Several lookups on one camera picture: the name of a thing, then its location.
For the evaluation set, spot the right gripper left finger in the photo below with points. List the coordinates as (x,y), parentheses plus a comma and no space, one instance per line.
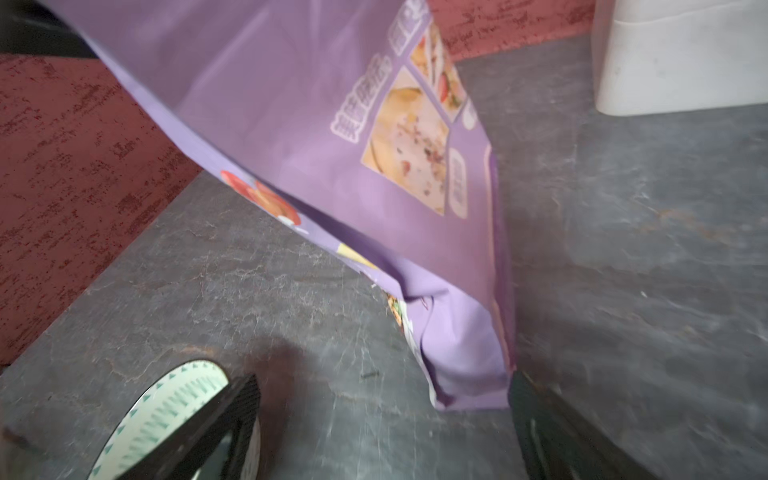
(222,440)

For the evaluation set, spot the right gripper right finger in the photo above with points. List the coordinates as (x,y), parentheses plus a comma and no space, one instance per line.
(557,442)

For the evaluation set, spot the white green patterned bowl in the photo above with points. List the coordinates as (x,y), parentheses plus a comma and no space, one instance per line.
(158,412)

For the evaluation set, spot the purple oats bag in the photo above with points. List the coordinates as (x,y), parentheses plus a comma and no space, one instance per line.
(346,121)

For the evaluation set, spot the white three-drawer storage box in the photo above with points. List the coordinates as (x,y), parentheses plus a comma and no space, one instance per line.
(651,57)

